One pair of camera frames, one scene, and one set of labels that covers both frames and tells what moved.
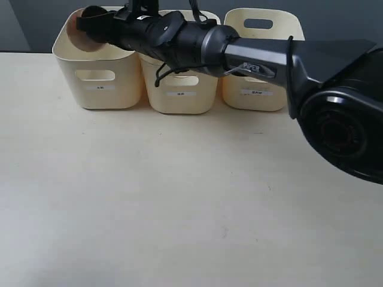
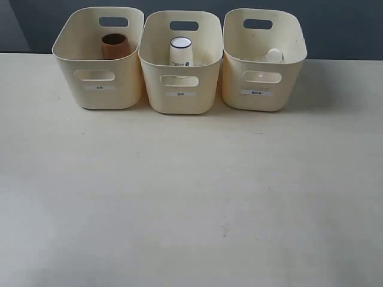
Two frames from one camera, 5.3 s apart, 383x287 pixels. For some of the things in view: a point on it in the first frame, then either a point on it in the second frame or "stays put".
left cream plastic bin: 108,78 stays put
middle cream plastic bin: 177,91 stays put
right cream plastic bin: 243,93 stays put
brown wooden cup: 80,39 → 115,46
